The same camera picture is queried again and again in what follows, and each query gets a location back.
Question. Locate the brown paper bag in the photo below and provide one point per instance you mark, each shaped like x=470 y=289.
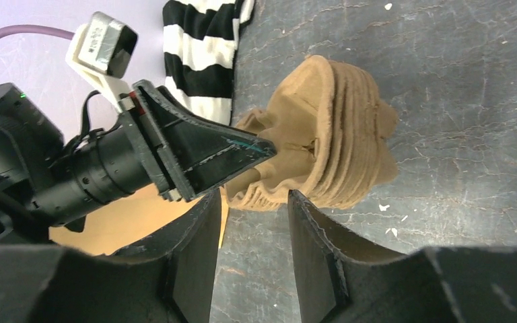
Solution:
x=144 y=214

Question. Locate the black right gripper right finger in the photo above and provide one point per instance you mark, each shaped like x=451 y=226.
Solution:
x=343 y=277

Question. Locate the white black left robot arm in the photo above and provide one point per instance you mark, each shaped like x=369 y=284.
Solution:
x=21 y=122

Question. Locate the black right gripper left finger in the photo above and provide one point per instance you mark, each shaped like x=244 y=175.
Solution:
x=167 y=276

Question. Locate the black white striped cloth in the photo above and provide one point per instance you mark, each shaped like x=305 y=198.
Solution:
x=201 y=40

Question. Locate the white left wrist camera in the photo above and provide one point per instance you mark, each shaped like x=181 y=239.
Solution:
x=100 y=52

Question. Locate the brown cardboard cup carrier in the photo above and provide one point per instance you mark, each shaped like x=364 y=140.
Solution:
x=329 y=126

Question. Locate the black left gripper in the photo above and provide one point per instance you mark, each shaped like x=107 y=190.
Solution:
x=160 y=142

